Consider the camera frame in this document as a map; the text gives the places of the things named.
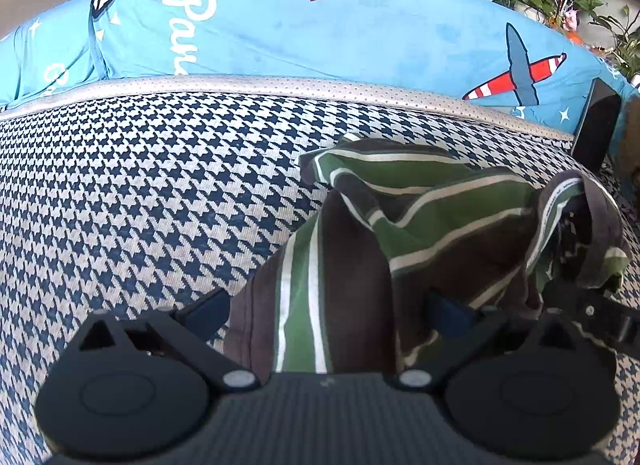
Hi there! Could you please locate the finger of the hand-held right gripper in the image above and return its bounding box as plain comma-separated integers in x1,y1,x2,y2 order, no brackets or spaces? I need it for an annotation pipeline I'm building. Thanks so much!
575,290,640,350

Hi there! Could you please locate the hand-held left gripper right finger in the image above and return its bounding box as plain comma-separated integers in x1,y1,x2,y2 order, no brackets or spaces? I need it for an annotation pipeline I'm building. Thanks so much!
397,294,581,393

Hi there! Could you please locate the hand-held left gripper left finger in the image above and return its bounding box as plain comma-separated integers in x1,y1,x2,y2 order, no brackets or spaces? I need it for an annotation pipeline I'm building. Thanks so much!
67,288,261,393

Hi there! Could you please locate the green brown striped t-shirt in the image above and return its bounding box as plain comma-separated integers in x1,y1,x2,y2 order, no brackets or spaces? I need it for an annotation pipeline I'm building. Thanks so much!
227,132,632,376

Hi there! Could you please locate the houndstooth sofa seat cover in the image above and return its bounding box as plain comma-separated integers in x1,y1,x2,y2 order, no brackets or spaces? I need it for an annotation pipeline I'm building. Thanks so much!
0,75,640,465

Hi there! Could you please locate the potted leafy green plant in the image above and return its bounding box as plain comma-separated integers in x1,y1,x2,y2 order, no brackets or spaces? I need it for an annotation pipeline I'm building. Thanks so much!
590,5,640,88

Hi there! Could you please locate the blue printed sofa cover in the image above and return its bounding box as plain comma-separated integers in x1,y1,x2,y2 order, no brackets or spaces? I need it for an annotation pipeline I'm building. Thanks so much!
0,0,640,136

